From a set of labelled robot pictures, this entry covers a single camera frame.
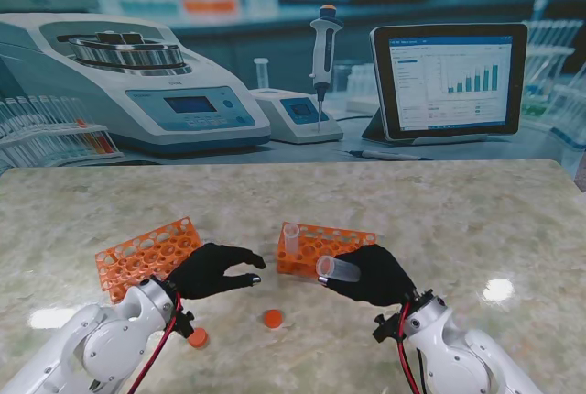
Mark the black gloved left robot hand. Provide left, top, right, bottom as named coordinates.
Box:
left=164, top=242, right=268, bottom=301

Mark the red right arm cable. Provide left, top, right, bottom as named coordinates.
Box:
left=395, top=301, right=423, bottom=394

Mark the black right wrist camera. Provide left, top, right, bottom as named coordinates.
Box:
left=371, top=312, right=405, bottom=345

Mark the red left arm cable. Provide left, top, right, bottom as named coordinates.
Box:
left=125, top=291, right=183, bottom=394

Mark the printed laboratory backdrop poster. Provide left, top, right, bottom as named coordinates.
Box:
left=0, top=0, right=586, bottom=170

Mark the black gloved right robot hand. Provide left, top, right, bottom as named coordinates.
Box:
left=318, top=243, right=418, bottom=310

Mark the clear plastic test tube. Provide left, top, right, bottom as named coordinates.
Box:
left=315, top=254, right=363, bottom=283
left=281, top=223, right=301, bottom=258

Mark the orange test tube rack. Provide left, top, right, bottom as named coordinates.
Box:
left=275, top=221, right=378, bottom=277
left=94, top=216, right=204, bottom=305

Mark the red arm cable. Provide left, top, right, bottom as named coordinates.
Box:
left=395, top=301, right=423, bottom=394
left=125, top=291, right=183, bottom=394

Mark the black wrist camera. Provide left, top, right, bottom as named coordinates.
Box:
left=172, top=308, right=197, bottom=339
left=371, top=312, right=405, bottom=345

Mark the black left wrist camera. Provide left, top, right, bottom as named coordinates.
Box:
left=172, top=308, right=197, bottom=339

